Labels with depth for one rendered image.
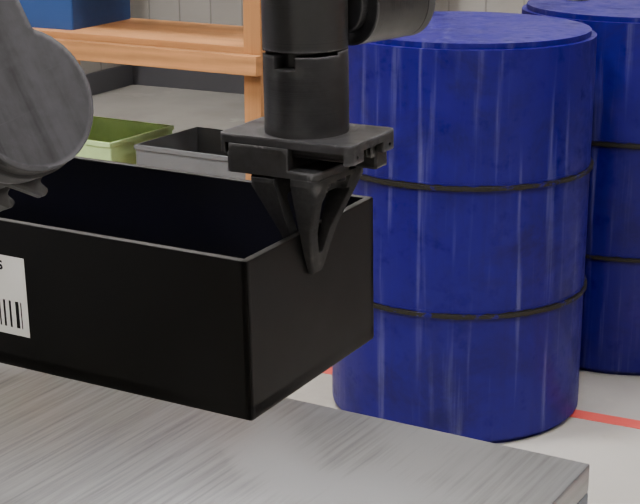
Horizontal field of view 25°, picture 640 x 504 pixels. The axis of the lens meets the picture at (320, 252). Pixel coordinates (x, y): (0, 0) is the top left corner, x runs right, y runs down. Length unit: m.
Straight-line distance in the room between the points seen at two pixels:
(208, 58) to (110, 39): 0.41
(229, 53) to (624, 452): 1.87
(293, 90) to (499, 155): 2.33
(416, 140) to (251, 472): 1.93
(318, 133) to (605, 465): 2.52
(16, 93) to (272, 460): 0.73
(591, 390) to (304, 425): 2.38
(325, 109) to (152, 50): 3.78
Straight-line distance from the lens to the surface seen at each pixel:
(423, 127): 3.25
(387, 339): 3.42
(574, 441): 3.53
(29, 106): 0.77
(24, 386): 1.64
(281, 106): 0.96
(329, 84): 0.95
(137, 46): 4.77
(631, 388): 3.88
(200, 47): 4.67
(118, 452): 1.46
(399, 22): 1.00
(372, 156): 0.97
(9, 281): 1.06
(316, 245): 0.99
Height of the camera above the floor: 1.39
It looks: 16 degrees down
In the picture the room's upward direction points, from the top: straight up
